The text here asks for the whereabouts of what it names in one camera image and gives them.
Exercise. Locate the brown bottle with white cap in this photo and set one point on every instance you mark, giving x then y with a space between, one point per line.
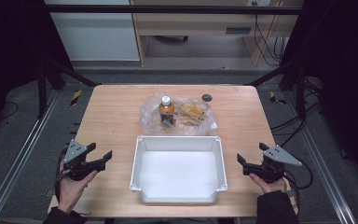
166 112

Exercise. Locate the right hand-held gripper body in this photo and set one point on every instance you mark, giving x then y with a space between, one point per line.
276 157

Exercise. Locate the black horizontal frame bar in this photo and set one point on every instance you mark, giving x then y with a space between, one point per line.
167 9

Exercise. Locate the person's left hand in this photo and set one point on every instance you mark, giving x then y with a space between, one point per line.
71 190

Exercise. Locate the person's right hand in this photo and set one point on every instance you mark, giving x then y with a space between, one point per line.
270 186

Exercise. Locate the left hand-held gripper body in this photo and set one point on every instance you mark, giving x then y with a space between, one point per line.
74 155

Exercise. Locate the yellow packet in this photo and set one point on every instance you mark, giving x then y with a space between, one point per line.
193 109

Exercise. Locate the black metal frame stand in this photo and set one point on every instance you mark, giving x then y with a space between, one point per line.
300 93
42 93

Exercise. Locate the clear plastic bag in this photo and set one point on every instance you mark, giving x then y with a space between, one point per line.
199 126

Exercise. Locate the white plastic bin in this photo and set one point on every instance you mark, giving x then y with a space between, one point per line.
178 174

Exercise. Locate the aluminium rail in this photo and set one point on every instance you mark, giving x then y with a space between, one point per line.
323 161
18 155

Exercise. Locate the white cabinet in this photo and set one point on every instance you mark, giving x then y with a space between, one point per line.
96 34

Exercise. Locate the yellow black tape strip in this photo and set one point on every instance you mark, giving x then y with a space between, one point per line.
76 97
275 98

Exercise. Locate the black curtain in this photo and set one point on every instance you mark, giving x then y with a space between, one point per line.
9 46
345 77

